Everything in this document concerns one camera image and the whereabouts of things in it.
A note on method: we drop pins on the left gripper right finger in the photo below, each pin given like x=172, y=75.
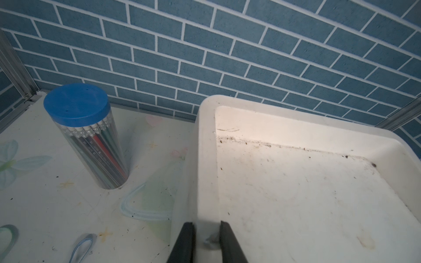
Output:
x=230, y=248

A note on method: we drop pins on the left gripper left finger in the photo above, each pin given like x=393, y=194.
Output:
x=183, y=250

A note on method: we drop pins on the white plastic drawer cabinet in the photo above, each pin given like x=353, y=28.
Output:
x=297, y=188

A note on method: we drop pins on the pencil tube blue lid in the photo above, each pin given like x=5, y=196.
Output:
x=83, y=114

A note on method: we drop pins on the floral table mat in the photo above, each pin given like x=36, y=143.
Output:
x=53, y=211

